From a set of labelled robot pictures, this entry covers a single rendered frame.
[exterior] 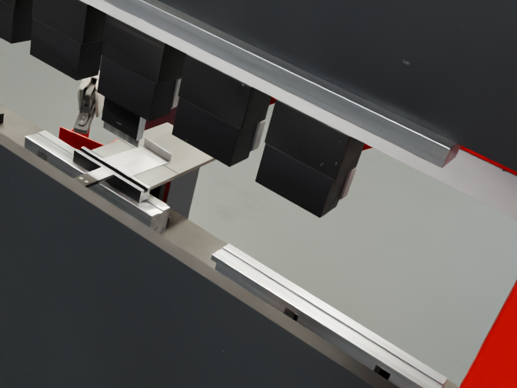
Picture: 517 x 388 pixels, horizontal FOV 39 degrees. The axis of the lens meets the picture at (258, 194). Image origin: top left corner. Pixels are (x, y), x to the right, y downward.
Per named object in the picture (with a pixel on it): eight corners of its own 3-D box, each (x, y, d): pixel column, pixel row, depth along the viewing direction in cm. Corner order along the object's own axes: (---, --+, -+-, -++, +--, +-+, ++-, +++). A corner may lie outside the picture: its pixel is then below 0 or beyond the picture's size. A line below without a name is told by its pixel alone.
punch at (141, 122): (141, 146, 151) (148, 106, 146) (135, 149, 150) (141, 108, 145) (106, 126, 155) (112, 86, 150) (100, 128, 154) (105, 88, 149)
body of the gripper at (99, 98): (88, 78, 177) (74, 115, 172) (87, 51, 168) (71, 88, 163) (118, 85, 178) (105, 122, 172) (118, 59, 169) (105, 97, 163)
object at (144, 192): (148, 198, 156) (150, 186, 154) (138, 202, 153) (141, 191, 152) (82, 157, 163) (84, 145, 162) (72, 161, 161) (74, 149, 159)
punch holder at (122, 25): (178, 112, 147) (193, 36, 139) (150, 122, 141) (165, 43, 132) (124, 83, 153) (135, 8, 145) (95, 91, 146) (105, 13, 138)
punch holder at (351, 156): (344, 203, 132) (372, 124, 124) (321, 219, 125) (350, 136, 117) (277, 167, 138) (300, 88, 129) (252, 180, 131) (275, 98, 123)
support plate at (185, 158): (222, 156, 175) (223, 153, 175) (150, 190, 155) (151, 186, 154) (166, 125, 182) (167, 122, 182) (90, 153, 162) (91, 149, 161)
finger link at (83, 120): (81, 105, 167) (72, 128, 164) (81, 98, 164) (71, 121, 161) (95, 109, 167) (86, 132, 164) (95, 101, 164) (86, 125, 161)
